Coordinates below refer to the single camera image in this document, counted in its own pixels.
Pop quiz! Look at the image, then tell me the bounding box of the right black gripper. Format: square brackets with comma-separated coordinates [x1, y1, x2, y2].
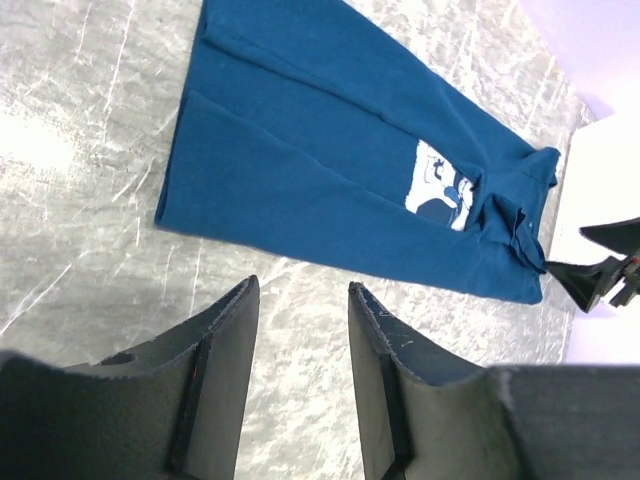
[546, 217, 640, 313]

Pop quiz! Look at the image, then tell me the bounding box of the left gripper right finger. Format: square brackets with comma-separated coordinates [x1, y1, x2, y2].
[348, 283, 639, 480]

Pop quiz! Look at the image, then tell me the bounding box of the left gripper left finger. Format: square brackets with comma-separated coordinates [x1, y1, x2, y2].
[1, 276, 260, 479]

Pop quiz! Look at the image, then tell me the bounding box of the blue printed t shirt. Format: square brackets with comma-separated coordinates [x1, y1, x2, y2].
[155, 1, 559, 304]

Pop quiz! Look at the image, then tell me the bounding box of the white plastic laundry basket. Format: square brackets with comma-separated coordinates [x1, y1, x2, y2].
[549, 115, 639, 365]

